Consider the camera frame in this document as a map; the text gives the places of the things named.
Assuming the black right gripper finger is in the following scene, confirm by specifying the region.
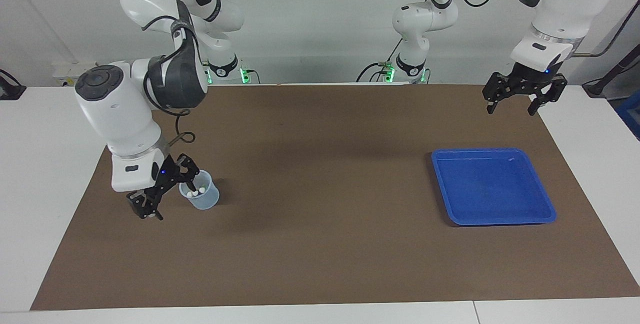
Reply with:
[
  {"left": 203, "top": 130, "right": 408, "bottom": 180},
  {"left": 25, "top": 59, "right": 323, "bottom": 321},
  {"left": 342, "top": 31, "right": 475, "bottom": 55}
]
[
  {"left": 176, "top": 154, "right": 200, "bottom": 191},
  {"left": 127, "top": 190, "right": 164, "bottom": 220}
]

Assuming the white wall socket box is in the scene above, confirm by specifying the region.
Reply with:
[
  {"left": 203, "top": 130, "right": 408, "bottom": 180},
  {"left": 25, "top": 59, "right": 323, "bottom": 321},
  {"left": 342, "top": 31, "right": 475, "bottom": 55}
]
[{"left": 52, "top": 61, "right": 108, "bottom": 87}]

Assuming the black left base cable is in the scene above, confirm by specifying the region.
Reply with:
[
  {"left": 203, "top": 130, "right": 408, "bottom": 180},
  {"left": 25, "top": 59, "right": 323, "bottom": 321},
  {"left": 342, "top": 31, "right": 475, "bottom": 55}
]
[{"left": 356, "top": 38, "right": 405, "bottom": 83}]

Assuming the black desk object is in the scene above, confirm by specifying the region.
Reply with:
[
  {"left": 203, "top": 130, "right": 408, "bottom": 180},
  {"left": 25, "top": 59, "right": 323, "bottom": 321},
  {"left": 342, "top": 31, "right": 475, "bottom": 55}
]
[{"left": 0, "top": 68, "right": 27, "bottom": 101}]

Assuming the blue plastic tray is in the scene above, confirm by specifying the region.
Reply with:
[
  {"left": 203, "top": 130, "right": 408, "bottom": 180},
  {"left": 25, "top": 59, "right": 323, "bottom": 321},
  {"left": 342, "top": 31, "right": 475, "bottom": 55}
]
[{"left": 431, "top": 147, "right": 557, "bottom": 227}]

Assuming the translucent plastic cup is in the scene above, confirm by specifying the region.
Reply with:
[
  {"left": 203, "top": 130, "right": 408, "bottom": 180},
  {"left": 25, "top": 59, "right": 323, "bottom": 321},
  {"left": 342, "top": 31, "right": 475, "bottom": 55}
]
[{"left": 178, "top": 169, "right": 220, "bottom": 210}]

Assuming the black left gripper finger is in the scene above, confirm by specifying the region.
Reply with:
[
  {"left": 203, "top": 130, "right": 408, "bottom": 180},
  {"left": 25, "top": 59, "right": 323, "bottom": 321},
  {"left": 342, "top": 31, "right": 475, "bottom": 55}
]
[
  {"left": 482, "top": 72, "right": 516, "bottom": 114},
  {"left": 529, "top": 75, "right": 567, "bottom": 115}
]

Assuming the blue crate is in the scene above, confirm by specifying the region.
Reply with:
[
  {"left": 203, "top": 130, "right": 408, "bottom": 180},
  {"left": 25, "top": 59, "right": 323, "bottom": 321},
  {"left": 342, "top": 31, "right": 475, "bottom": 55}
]
[{"left": 616, "top": 92, "right": 640, "bottom": 141}]

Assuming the black pole stand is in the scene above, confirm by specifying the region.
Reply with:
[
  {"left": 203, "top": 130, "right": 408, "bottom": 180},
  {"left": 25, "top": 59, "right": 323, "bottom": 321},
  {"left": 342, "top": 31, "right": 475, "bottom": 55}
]
[{"left": 582, "top": 44, "right": 640, "bottom": 97}]

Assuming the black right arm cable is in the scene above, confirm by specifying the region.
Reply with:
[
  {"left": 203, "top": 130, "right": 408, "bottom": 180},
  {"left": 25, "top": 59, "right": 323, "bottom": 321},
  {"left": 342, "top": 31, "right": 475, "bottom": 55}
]
[{"left": 141, "top": 0, "right": 206, "bottom": 149}]

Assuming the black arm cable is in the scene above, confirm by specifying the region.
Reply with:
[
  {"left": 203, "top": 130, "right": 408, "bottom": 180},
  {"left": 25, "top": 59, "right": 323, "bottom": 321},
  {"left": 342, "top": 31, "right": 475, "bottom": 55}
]
[
  {"left": 141, "top": 0, "right": 206, "bottom": 149},
  {"left": 450, "top": 0, "right": 640, "bottom": 58}
]

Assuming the brown paper table mat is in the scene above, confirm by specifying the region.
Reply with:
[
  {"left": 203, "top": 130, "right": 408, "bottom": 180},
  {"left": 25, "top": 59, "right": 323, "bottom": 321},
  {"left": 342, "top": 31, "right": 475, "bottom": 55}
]
[{"left": 30, "top": 83, "right": 640, "bottom": 311}]

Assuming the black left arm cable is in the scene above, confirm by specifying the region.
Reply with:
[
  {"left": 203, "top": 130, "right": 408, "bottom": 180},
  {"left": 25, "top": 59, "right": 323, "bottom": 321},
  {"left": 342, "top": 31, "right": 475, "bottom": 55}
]
[{"left": 450, "top": 0, "right": 640, "bottom": 58}]

